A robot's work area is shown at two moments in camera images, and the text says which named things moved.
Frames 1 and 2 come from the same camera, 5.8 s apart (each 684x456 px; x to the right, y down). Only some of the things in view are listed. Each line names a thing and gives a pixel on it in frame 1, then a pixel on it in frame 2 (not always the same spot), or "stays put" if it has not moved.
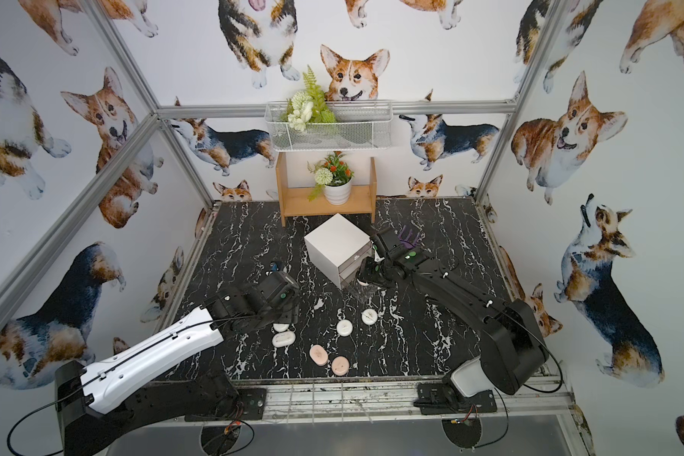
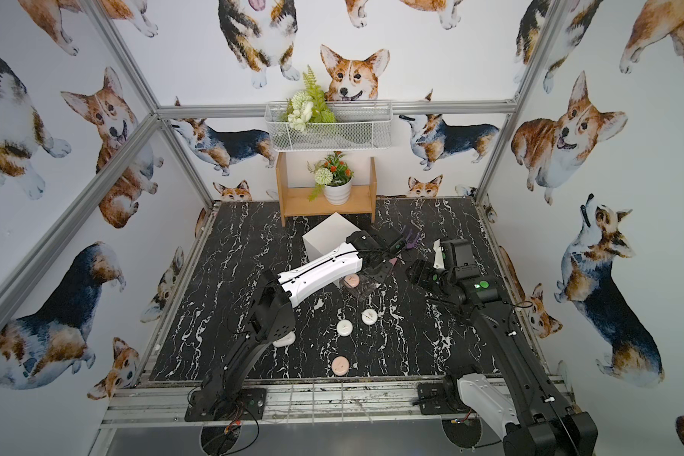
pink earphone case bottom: [340, 366] stays put
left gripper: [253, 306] -> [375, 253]
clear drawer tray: [366, 294] stays put
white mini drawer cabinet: [338, 247] stays put
